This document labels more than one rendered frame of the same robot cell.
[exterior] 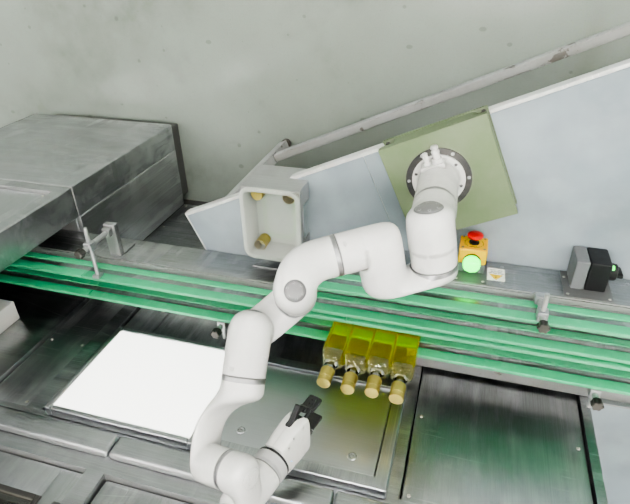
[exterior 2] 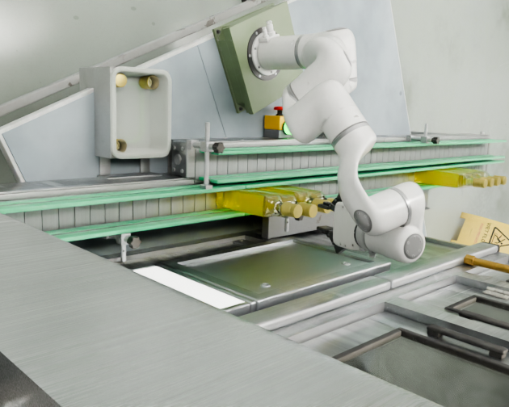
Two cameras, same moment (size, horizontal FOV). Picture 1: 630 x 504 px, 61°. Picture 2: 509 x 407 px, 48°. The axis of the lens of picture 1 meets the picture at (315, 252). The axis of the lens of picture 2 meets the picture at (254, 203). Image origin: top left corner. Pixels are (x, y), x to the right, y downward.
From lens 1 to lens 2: 1.46 m
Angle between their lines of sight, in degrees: 60
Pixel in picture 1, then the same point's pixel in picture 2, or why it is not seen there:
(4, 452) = not seen: outside the picture
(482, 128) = (285, 12)
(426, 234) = (351, 42)
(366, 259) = not seen: hidden behind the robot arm
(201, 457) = (380, 199)
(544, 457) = not seen: hidden behind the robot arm
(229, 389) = (367, 131)
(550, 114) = (300, 14)
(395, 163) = (240, 39)
